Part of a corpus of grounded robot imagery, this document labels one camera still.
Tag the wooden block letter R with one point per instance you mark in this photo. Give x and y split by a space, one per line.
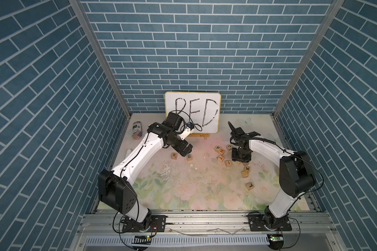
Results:
174 156

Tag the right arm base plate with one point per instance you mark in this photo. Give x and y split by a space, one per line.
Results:
262 223

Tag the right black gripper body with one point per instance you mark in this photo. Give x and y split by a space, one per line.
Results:
241 156

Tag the wooden block letter I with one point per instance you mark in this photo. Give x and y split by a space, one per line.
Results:
228 163

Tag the aluminium front rail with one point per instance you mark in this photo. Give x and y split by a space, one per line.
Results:
210 222

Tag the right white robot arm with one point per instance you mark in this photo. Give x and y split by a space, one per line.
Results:
296 173

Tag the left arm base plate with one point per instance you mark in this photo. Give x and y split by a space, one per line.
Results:
156 223

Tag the wooden whiteboard stand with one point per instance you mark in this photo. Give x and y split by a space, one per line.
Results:
205 136

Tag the wooden block letter L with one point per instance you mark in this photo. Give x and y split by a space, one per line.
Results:
249 186

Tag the white RED whiteboard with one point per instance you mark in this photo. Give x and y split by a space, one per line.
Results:
202 109

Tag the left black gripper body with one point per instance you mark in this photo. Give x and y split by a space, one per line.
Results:
179 145

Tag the wooden block letter P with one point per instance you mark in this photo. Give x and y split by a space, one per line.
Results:
217 149

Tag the flag printed can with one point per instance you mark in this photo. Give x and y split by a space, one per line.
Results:
137 130

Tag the wooden block letter E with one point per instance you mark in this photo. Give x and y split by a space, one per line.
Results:
189 157

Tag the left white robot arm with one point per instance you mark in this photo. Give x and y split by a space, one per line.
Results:
115 186

